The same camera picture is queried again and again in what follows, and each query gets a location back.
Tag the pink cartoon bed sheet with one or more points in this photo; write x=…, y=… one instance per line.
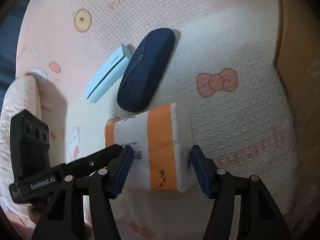
x=221, y=72

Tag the light blue lucky case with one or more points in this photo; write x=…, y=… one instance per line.
x=112, y=69

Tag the orange white tissue pack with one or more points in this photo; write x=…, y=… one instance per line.
x=161, y=140

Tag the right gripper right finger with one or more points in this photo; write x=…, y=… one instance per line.
x=260, y=217

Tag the white quilted pillow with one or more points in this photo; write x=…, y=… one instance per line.
x=22, y=94

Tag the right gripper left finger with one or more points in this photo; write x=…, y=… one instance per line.
x=63, y=217

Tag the dark denim glasses case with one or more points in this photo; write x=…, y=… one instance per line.
x=145, y=70

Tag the brown cardboard box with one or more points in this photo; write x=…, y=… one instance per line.
x=298, y=66

